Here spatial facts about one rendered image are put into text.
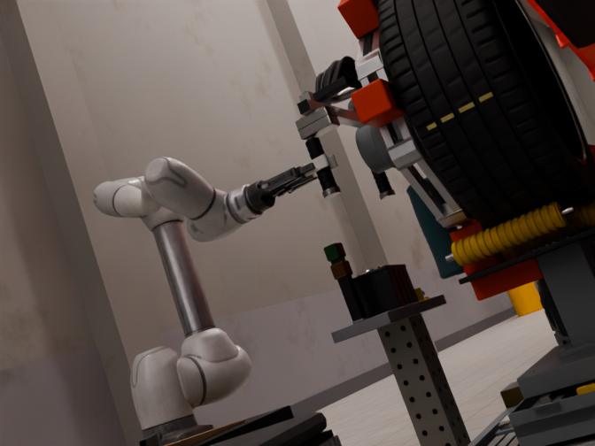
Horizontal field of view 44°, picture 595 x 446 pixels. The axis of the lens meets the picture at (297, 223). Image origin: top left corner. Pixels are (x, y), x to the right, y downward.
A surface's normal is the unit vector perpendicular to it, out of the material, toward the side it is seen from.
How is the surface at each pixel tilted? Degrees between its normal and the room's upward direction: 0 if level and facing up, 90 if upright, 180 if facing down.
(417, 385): 90
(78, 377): 90
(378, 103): 90
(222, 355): 83
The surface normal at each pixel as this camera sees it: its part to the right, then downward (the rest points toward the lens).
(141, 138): 0.75, -0.38
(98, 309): -0.57, 0.05
